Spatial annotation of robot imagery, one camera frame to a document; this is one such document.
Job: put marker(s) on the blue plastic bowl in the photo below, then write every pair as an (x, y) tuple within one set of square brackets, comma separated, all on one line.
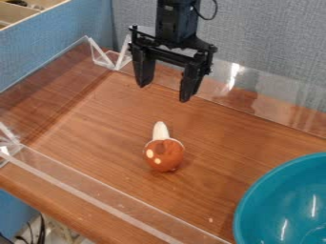
[(282, 210)]

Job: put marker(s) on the clear acrylic wall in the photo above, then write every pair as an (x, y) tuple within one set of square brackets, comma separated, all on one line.
[(119, 204), (24, 60), (269, 96)]

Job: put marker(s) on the clear acrylic left wall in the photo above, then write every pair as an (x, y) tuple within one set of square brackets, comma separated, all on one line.
[(24, 60)]

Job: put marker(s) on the beige wooden shelf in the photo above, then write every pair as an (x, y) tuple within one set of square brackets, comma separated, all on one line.
[(16, 11)]

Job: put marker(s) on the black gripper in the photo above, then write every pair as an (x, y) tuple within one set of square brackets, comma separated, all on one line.
[(191, 54)]

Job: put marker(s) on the clear acrylic back wall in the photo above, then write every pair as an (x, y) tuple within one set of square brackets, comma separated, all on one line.
[(269, 96)]

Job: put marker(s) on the clear acrylic left bracket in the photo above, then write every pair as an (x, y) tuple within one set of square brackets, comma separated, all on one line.
[(9, 143)]

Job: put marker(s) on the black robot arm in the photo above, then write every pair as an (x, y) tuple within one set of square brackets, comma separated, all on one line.
[(176, 20)]

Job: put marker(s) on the clear acrylic front wall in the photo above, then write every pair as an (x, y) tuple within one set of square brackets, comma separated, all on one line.
[(119, 204)]

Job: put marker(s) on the clear acrylic corner bracket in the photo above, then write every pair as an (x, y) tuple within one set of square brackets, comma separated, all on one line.
[(110, 59)]

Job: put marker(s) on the brown toy mushroom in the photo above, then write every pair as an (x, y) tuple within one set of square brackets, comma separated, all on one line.
[(163, 151)]

